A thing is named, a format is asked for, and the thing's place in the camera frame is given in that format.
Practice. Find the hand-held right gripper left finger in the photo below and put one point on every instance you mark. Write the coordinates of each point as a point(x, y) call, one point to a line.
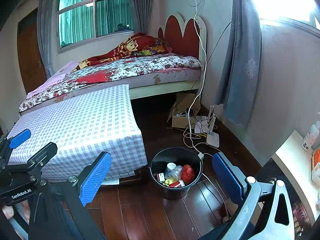
point(96, 177)

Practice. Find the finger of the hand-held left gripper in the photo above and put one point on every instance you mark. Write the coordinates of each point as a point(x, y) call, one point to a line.
point(43, 153)
point(20, 135)

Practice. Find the blue grey patterned curtain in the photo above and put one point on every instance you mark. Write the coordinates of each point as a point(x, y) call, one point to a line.
point(242, 55)

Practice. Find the black button panel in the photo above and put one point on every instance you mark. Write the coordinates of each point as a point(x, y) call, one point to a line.
point(300, 212)

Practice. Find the black plastic bucket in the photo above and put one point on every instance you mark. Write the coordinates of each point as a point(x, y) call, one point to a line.
point(160, 160)

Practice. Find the white desk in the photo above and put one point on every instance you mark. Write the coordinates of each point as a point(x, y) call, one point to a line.
point(295, 155)

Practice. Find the bed with floral sheet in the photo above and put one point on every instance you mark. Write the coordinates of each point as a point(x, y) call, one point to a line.
point(120, 70)

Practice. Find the checkered cloth table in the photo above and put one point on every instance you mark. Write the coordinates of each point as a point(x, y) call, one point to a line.
point(87, 125)

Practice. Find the yellow cloth wad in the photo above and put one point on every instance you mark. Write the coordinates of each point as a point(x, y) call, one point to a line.
point(168, 182)

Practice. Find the red paper cup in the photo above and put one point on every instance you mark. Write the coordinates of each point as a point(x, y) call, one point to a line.
point(176, 183)

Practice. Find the white router with antennas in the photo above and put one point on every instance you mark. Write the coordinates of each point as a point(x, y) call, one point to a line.
point(213, 140)

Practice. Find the red plastic bag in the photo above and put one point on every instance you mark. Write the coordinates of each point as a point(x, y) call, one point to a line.
point(187, 173)

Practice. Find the white modem box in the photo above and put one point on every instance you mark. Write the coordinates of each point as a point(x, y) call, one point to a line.
point(200, 128)

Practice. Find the red printed blanket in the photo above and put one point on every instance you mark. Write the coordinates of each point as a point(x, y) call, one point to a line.
point(130, 42)

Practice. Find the white plastic bottle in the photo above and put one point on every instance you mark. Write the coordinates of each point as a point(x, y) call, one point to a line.
point(310, 137)

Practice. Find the pink bed sheet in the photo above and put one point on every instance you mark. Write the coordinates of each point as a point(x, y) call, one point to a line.
point(57, 76)

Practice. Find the white framed window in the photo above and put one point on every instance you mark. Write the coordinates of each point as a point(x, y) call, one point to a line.
point(75, 22)

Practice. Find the person's left hand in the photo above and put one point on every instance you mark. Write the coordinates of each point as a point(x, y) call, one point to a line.
point(7, 211)

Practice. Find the white red bed frame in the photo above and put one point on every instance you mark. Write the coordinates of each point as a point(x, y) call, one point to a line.
point(178, 37)

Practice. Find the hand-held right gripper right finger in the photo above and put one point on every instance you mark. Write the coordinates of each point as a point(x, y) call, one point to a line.
point(226, 177)

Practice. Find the red white drink carton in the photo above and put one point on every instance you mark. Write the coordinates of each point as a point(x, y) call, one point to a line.
point(160, 177)

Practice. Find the brown wooden door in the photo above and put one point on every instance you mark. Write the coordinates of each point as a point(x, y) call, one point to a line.
point(30, 60)

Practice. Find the orange box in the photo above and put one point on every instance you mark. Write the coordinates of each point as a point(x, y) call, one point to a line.
point(317, 165)

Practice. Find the white grid sheet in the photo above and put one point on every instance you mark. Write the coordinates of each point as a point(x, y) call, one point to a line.
point(111, 182)

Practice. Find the grey window curtain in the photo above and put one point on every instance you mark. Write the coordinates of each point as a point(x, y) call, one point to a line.
point(46, 42)
point(141, 5)

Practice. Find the grey floral mattress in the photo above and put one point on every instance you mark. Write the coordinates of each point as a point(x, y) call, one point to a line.
point(175, 75)

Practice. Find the open cardboard box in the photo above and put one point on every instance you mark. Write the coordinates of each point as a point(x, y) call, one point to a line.
point(178, 122)

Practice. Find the clear plastic bag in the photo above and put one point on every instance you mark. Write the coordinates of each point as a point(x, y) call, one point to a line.
point(178, 172)

